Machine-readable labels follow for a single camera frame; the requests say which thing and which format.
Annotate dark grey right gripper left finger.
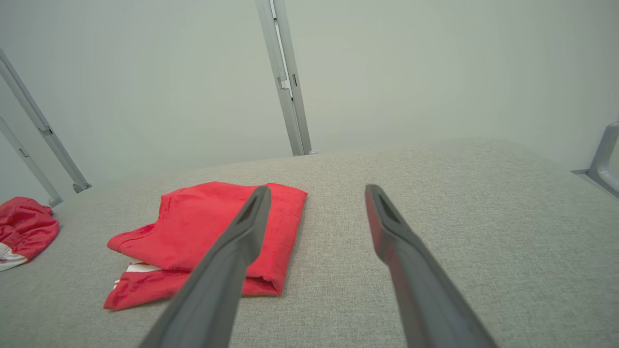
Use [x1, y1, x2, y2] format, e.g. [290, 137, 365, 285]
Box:
[138, 185, 273, 348]

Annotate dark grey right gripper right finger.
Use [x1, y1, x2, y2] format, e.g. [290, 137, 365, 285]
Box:
[364, 184, 499, 348]

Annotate red basketball jersey white sleeves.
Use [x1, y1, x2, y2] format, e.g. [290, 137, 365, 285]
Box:
[103, 181, 309, 311]

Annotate red shorts white trim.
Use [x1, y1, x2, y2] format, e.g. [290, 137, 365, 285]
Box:
[0, 196, 60, 272]

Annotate centre aluminium frame post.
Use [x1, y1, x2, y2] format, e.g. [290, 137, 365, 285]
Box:
[255, 0, 318, 157]

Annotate metal wall rail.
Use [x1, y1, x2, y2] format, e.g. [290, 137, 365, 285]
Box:
[0, 117, 64, 208]

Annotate grey curved bracket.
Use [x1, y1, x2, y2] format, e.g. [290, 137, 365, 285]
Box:
[570, 122, 619, 198]

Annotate left aluminium frame posts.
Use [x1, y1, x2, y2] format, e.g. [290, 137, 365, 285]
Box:
[0, 48, 93, 194]

